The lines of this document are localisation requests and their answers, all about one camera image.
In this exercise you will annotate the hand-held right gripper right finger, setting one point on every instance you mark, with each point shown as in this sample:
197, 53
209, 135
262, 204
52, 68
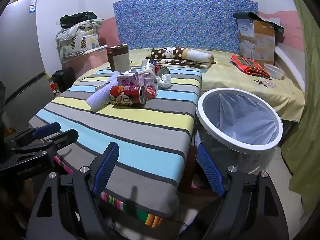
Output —
210, 170

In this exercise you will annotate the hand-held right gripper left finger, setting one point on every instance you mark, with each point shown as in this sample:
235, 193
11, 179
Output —
107, 165

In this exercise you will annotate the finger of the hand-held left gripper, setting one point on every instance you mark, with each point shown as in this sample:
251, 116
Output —
65, 137
46, 130

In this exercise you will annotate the white trash bin with bag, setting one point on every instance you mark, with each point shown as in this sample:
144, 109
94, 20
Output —
237, 147

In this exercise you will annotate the white foam net sleeve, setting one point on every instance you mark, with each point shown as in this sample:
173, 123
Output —
100, 97

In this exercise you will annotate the red drink can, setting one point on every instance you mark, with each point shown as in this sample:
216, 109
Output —
125, 95

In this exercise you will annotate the strawberry milk carton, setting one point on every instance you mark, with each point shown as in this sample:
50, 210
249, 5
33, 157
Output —
126, 80

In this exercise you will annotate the white tissue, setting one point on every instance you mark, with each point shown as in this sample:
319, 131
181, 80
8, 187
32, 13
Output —
165, 81

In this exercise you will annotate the white bottle with blue label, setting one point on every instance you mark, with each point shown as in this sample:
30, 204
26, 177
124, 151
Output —
147, 66

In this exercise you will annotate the small red white tin can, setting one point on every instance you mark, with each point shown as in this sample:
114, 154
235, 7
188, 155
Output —
163, 70

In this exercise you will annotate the red stool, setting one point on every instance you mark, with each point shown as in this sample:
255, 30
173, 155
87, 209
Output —
187, 175

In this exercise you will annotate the striped table cloth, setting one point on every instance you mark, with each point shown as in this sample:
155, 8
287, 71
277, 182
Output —
125, 130

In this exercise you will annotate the red white packet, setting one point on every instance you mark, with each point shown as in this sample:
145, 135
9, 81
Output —
53, 87

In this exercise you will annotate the black backpack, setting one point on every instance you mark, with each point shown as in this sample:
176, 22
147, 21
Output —
63, 78

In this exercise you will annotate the multicoloured striped cloth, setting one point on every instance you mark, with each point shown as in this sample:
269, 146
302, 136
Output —
145, 216

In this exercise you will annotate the grey refrigerator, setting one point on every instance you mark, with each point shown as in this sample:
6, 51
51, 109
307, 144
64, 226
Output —
20, 55

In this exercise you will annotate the pink storage box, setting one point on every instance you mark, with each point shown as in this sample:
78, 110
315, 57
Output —
87, 60

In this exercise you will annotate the yellow bed sheet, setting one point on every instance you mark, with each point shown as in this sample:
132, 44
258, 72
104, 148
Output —
237, 80

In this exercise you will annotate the beige mug with brown lid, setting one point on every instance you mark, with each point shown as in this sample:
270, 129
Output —
121, 60

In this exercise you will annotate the pineapple print quilt bundle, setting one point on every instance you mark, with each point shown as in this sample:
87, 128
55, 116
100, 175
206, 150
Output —
80, 40

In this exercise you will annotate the red plaid cloth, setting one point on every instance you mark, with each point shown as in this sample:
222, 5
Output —
250, 66

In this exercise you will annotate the black bag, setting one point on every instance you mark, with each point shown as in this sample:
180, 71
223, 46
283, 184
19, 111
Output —
77, 18

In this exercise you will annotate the white bowl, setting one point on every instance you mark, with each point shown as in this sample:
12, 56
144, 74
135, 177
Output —
273, 72

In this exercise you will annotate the green curtain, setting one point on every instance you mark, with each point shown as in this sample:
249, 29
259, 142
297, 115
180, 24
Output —
307, 105

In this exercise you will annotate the brown polka dot blanket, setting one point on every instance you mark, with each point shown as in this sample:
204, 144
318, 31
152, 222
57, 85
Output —
170, 53

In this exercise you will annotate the cardboard bedding box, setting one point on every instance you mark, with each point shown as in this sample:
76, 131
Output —
257, 42

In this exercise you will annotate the blue floral headboard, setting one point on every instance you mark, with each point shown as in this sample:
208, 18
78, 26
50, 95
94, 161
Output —
175, 22

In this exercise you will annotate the white bed frame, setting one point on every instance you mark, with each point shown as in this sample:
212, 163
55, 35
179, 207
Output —
290, 60

